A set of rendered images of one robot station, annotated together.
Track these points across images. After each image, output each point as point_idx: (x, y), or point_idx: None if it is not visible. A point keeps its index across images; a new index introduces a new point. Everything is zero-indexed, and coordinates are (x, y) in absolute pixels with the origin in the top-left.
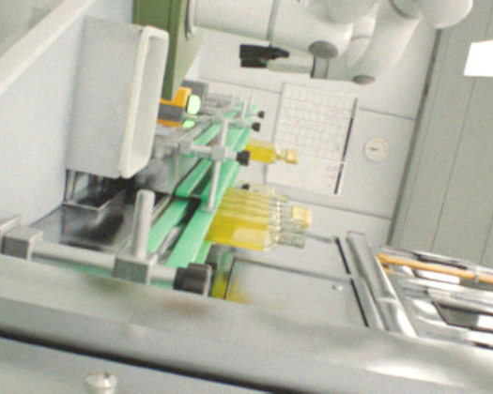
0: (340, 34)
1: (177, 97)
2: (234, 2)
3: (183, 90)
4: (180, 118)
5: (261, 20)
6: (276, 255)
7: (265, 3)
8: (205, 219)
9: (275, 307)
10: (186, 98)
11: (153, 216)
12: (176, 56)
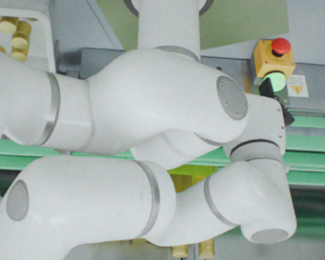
0: (131, 148)
1: (258, 64)
2: (139, 22)
3: (262, 62)
4: (246, 83)
5: None
6: (260, 259)
7: (141, 47)
8: (39, 150)
9: (79, 244)
10: (262, 72)
11: None
12: (114, 33)
